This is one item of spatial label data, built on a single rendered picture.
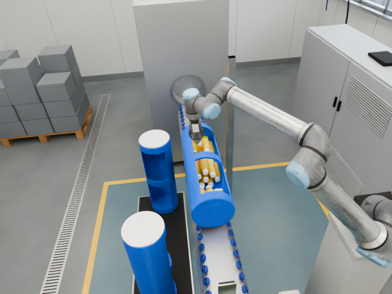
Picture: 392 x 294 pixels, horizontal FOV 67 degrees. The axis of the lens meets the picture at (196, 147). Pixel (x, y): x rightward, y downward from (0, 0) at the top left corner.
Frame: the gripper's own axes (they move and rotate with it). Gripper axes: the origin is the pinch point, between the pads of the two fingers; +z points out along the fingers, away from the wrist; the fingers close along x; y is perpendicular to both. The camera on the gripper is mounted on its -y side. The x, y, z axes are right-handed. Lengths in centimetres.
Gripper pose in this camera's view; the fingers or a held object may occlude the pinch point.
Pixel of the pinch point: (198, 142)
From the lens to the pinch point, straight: 182.3
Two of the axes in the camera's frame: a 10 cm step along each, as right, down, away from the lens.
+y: -0.7, -7.2, 7.0
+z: 1.0, 6.9, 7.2
